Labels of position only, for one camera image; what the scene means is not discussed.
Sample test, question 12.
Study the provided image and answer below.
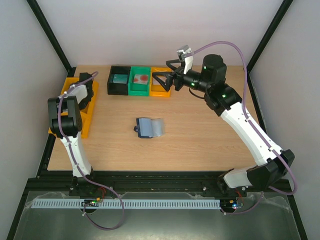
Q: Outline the teal card stack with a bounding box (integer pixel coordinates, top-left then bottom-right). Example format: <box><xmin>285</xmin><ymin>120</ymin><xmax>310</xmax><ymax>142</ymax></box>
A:
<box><xmin>112</xmin><ymin>74</ymin><xmax>128</xmax><ymax>84</ymax></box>

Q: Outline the white slotted cable duct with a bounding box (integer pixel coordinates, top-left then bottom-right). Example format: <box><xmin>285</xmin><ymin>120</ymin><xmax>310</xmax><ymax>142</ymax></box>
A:
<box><xmin>31</xmin><ymin>198</ymin><xmax>221</xmax><ymax>210</ymax></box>

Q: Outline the red-dotted card stack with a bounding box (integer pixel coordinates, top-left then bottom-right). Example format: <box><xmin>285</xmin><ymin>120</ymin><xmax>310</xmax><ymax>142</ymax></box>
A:
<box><xmin>132</xmin><ymin>74</ymin><xmax>149</xmax><ymax>85</ymax></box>

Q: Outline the blue card holder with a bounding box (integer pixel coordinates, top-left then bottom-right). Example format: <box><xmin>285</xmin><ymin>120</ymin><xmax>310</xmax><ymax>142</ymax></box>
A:
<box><xmin>133</xmin><ymin>117</ymin><xmax>165</xmax><ymax>139</ymax></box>

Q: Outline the black storage bin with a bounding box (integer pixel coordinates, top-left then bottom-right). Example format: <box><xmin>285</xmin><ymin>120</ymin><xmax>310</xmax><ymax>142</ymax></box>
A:
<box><xmin>107</xmin><ymin>65</ymin><xmax>131</xmax><ymax>96</ymax></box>

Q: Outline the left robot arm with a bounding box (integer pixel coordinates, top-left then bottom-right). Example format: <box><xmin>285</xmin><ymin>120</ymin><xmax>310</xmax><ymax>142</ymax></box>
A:
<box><xmin>47</xmin><ymin>71</ymin><xmax>99</xmax><ymax>178</ymax></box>

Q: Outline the orange three-compartment bin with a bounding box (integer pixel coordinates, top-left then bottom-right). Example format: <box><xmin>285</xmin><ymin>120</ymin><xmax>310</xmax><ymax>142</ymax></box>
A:
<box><xmin>47</xmin><ymin>72</ymin><xmax>99</xmax><ymax>139</ymax></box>

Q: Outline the grey-pink card stack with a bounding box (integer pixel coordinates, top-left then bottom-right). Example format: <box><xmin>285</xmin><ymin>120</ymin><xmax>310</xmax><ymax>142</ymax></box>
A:
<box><xmin>152</xmin><ymin>76</ymin><xmax>166</xmax><ymax>86</ymax></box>

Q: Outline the black frame post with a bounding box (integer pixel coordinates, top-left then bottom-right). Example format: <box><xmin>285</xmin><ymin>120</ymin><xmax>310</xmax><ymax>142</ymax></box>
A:
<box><xmin>27</xmin><ymin>0</ymin><xmax>76</xmax><ymax>77</ymax></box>
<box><xmin>243</xmin><ymin>0</ymin><xmax>295</xmax><ymax>73</ymax></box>

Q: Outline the green storage bin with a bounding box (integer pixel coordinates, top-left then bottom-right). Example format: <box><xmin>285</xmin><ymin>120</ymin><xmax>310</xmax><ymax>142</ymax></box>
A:
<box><xmin>128</xmin><ymin>66</ymin><xmax>151</xmax><ymax>96</ymax></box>

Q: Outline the left black frame post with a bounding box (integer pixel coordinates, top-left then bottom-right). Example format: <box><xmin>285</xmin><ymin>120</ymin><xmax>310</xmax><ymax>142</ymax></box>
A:
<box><xmin>27</xmin><ymin>0</ymin><xmax>76</xmax><ymax>77</ymax></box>

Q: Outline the right black frame post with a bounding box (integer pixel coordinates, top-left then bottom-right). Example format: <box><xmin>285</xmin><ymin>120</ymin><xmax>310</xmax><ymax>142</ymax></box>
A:
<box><xmin>243</xmin><ymin>0</ymin><xmax>295</xmax><ymax>73</ymax></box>

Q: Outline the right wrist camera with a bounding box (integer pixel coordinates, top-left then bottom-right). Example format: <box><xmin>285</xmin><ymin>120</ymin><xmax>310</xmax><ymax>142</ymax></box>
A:
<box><xmin>176</xmin><ymin>45</ymin><xmax>194</xmax><ymax>75</ymax></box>

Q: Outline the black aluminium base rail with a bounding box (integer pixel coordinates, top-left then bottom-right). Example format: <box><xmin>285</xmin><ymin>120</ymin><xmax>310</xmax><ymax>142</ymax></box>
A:
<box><xmin>24</xmin><ymin>170</ymin><xmax>291</xmax><ymax>198</ymax></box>

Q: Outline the small orange storage bin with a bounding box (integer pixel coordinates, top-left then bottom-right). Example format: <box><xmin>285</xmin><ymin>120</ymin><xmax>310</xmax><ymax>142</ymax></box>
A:
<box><xmin>149</xmin><ymin>67</ymin><xmax>172</xmax><ymax>98</ymax></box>

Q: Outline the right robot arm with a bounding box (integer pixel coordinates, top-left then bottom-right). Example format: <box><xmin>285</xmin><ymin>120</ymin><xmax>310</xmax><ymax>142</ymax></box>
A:
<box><xmin>152</xmin><ymin>54</ymin><xmax>295</xmax><ymax>196</ymax></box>

